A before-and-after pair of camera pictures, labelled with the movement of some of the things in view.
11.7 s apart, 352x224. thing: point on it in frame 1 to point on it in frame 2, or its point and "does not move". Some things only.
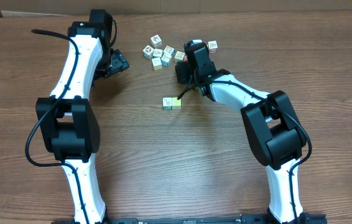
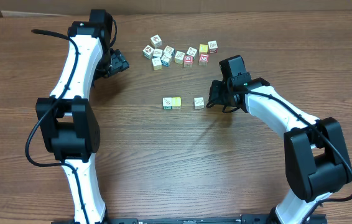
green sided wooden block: (167, 103) does not move
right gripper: (183, 69) to (216, 98)
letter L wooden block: (176, 104) does not move
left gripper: (119, 61) does not move
